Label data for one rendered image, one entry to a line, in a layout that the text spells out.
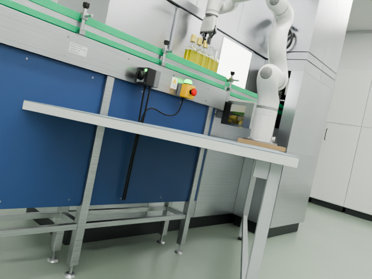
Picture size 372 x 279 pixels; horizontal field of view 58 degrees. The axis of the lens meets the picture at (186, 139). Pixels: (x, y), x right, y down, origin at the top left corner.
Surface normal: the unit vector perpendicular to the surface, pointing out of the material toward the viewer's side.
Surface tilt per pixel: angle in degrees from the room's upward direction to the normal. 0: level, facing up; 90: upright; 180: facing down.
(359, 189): 90
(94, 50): 90
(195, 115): 90
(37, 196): 90
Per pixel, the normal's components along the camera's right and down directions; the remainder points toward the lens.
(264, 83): -0.58, 0.50
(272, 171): -0.18, 0.00
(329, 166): -0.66, -0.11
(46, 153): 0.72, 0.18
